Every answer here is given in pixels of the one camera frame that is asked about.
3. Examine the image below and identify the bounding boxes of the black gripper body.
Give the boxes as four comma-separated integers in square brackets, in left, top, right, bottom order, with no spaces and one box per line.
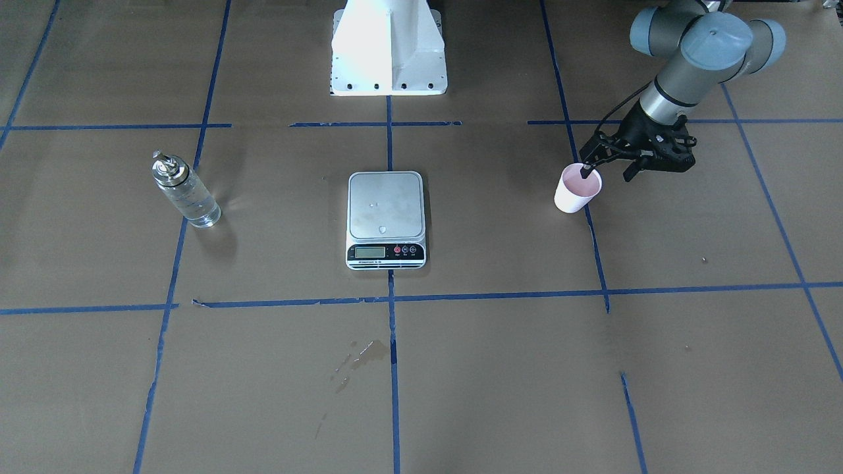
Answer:
[596,101,697,173]

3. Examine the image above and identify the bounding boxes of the pink paper cup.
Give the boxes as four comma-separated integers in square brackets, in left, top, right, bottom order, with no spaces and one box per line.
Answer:
[554,164,603,213]

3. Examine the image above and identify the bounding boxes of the glass sauce bottle metal spout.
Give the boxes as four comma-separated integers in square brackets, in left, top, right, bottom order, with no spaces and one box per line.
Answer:
[151,150,222,228]

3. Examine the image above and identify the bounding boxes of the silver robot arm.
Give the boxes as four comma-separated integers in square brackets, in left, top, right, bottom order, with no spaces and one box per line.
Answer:
[579,1,788,181]

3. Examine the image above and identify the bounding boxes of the digital kitchen scale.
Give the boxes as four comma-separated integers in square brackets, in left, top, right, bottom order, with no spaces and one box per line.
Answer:
[345,171,427,271]

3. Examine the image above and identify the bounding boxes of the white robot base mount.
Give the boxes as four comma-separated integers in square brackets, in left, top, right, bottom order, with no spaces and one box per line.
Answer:
[329,1,449,97]

